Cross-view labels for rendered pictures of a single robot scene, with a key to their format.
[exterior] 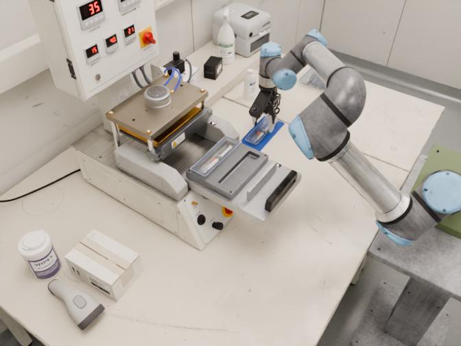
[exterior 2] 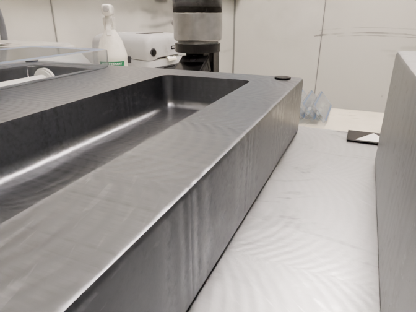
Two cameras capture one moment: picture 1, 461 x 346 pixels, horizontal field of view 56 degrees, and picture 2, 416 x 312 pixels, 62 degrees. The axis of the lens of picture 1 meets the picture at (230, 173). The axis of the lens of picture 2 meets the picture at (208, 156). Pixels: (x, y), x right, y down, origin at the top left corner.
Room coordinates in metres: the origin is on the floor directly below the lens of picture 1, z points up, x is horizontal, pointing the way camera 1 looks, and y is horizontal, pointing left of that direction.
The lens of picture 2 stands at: (0.83, -0.05, 1.02)
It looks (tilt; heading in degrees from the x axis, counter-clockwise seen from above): 22 degrees down; 349
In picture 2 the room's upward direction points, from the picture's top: straight up
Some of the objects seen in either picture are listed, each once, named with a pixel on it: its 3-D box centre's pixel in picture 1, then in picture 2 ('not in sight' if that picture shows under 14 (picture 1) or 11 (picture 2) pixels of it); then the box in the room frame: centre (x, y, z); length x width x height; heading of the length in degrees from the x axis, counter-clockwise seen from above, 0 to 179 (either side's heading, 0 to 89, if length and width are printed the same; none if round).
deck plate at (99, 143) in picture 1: (156, 143); not in sight; (1.11, 0.25, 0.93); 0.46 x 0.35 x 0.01; 56
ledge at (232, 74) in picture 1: (206, 74); not in sight; (1.79, 0.12, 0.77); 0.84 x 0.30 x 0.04; 146
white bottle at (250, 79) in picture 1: (250, 84); not in sight; (1.63, -0.08, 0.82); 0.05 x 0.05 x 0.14
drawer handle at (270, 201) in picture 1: (281, 189); not in sight; (0.84, -0.15, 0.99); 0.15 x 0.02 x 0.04; 146
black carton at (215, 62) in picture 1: (213, 67); not in sight; (1.76, 0.08, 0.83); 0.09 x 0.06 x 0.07; 160
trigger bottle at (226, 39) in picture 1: (226, 37); (112, 52); (1.87, 0.03, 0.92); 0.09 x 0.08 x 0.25; 177
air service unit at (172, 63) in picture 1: (174, 74); not in sight; (1.35, 0.20, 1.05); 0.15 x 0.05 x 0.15; 146
